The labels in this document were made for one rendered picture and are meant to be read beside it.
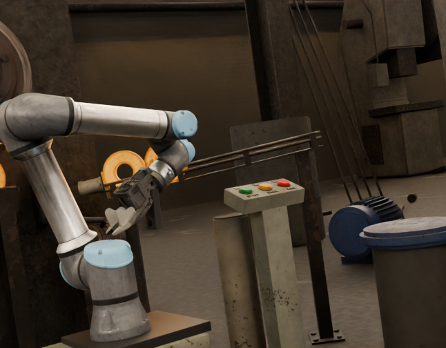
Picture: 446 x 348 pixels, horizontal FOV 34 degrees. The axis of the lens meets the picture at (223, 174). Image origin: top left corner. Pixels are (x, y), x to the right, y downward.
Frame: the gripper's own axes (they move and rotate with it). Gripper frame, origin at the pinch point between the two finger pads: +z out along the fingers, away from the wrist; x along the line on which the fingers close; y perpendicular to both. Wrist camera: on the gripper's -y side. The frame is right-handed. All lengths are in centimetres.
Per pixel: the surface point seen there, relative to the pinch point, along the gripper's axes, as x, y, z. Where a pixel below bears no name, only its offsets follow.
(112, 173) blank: -57, -10, -41
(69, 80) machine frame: -86, 19, -64
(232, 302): -10, -53, -24
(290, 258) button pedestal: 9, -46, -39
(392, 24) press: -386, -269, -687
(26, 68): -74, 35, -46
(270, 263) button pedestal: 8, -42, -33
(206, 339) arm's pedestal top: 29.4, -23.8, 11.1
